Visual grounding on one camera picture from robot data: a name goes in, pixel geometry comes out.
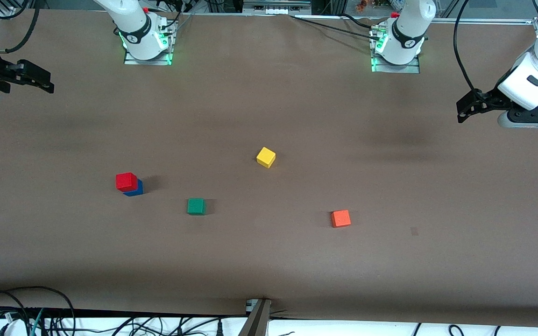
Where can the orange wooden block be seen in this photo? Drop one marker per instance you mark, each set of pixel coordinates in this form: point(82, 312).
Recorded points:
point(341, 218)

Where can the aluminium frame profile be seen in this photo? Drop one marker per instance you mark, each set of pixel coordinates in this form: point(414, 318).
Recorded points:
point(7, 13)
point(484, 20)

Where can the blue wooden block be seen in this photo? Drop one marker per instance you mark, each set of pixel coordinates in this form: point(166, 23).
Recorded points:
point(139, 189)

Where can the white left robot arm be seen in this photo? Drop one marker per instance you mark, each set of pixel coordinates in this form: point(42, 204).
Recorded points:
point(530, 79)

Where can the green wooden block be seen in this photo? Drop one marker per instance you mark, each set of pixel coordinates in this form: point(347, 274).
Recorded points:
point(196, 206)

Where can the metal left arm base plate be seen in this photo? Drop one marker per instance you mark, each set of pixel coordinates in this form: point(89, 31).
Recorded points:
point(409, 70)

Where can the yellow wooden block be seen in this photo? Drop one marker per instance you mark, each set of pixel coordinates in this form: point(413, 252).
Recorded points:
point(265, 156)

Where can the red wooden block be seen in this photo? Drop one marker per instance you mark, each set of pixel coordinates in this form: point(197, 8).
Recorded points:
point(126, 181)

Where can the aluminium camera post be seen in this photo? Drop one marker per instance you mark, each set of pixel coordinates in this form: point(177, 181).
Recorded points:
point(257, 322)

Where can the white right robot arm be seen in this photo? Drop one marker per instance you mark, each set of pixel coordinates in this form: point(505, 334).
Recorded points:
point(129, 18)

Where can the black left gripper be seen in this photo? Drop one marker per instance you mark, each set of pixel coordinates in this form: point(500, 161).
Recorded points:
point(490, 98)

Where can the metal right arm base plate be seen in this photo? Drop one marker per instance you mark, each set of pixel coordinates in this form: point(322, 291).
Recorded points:
point(172, 46)

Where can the white desk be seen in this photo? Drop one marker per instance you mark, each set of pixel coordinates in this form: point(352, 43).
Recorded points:
point(343, 330)

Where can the white power strip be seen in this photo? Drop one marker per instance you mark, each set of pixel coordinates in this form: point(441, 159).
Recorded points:
point(278, 10)

